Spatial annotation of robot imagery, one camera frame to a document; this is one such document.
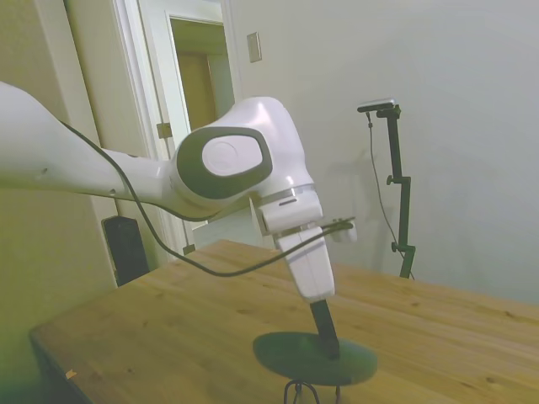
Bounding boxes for beige wall switch plate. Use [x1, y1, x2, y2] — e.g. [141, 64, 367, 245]
[246, 31, 263, 64]

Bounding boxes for white open door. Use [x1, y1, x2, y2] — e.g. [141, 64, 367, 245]
[63, 0, 169, 270]

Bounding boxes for black wire rack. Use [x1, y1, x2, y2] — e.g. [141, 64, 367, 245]
[282, 378, 343, 404]

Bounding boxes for grey exterior camera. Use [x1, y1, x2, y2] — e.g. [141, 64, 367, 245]
[356, 97, 398, 114]

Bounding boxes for thin black camera cable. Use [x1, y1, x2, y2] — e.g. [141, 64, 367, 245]
[366, 111, 416, 280]

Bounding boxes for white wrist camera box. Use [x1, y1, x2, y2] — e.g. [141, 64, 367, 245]
[330, 220, 359, 245]

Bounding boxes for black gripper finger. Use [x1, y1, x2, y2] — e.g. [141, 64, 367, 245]
[310, 297, 342, 360]

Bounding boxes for black box by door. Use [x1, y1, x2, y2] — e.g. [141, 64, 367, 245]
[101, 215, 151, 289]

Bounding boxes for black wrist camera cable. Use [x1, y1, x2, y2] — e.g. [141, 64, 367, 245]
[57, 119, 357, 279]

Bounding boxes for dark green round plate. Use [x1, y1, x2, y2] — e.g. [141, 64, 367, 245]
[252, 331, 379, 388]

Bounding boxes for black camera stand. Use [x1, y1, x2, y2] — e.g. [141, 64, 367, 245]
[365, 104, 418, 279]

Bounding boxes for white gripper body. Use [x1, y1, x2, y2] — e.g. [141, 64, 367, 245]
[275, 225, 337, 303]

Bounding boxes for white door frame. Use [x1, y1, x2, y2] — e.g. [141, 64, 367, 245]
[112, 0, 243, 256]

